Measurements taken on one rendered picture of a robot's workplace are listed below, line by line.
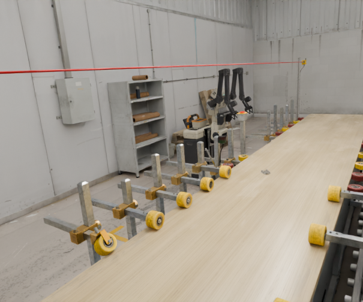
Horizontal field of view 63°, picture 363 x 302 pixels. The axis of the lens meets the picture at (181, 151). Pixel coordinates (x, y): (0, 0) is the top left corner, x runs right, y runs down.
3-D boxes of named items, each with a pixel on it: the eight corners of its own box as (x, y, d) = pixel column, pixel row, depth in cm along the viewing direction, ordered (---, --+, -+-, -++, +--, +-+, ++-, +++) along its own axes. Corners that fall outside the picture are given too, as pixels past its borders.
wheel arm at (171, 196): (117, 188, 185) (116, 183, 184) (121, 186, 188) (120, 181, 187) (183, 202, 157) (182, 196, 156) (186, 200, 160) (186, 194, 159)
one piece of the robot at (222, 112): (214, 124, 407) (213, 109, 401) (223, 121, 428) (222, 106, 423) (224, 125, 398) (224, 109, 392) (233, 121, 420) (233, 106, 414)
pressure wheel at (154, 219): (158, 216, 145) (149, 230, 140) (151, 207, 140) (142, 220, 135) (167, 219, 141) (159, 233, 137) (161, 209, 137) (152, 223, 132)
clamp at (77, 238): (69, 241, 129) (68, 231, 128) (94, 227, 139) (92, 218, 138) (78, 245, 125) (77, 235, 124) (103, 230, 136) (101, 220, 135)
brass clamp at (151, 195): (144, 198, 168) (144, 190, 167) (159, 190, 179) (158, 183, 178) (153, 201, 165) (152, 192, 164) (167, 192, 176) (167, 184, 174)
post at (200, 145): (200, 204, 220) (196, 141, 208) (202, 202, 222) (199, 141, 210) (204, 205, 218) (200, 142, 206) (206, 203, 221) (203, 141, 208)
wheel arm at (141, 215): (84, 204, 165) (84, 198, 164) (90, 201, 168) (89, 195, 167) (153, 223, 137) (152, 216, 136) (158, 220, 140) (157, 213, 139)
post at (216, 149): (216, 193, 240) (213, 136, 228) (218, 192, 243) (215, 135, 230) (219, 194, 238) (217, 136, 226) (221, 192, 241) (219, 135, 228)
